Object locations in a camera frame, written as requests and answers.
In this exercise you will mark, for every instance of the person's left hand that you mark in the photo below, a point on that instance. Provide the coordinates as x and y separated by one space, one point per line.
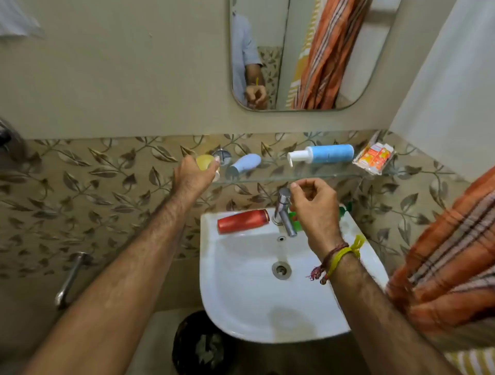
188 177

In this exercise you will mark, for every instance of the person's right hand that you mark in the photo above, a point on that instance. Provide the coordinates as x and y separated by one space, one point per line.
319 218

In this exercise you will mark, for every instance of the person's left fingers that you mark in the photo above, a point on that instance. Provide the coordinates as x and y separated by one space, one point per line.
217 167

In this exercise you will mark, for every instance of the person's right thumb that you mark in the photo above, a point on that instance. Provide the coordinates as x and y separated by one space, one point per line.
295 203

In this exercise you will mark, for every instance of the yellow round bottle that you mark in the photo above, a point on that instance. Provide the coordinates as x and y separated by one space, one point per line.
204 161

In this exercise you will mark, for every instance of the person's left forearm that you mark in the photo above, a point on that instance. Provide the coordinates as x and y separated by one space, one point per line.
116 289

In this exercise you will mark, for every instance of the person's right forearm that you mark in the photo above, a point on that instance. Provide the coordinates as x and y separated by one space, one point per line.
379 324

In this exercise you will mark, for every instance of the chrome faucet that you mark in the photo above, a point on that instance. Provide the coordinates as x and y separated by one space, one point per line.
285 216

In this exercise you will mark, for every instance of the light blue tube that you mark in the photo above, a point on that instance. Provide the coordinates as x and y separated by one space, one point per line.
245 163

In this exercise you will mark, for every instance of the green bottle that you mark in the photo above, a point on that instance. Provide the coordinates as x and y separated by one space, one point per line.
343 209

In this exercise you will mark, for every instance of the red bottle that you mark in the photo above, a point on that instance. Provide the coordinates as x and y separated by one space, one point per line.
243 221

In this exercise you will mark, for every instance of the blue white pump bottle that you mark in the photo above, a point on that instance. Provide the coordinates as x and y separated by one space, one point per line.
328 153

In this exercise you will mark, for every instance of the red thread wristband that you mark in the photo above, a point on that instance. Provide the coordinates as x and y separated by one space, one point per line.
328 259

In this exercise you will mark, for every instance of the chrome sink drain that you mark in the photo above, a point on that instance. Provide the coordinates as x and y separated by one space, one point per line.
281 270

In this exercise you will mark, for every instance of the yellow thread wristband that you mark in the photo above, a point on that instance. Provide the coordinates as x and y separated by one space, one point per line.
346 253

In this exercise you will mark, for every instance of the orange soap packet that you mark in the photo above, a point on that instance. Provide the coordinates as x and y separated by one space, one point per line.
374 156

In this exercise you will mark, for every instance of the white ceramic sink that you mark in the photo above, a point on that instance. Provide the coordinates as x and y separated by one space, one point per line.
247 293

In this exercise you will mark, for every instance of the orange striped towel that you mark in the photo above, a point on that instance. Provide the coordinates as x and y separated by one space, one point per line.
452 266

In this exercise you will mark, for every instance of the black trash bin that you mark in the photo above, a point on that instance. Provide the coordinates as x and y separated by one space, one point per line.
205 347

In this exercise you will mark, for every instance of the yellow striped cloth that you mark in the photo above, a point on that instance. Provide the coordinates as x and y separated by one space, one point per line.
473 363

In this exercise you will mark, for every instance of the white cloth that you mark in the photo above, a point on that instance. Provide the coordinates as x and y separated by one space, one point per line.
17 17

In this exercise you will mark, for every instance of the chrome shelf bracket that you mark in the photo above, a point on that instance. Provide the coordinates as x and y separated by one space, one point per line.
223 155

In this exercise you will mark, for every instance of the glass wall shelf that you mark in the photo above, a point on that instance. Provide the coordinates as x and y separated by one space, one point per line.
278 174

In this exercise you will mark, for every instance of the wall mirror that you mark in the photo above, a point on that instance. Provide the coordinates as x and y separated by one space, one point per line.
321 54

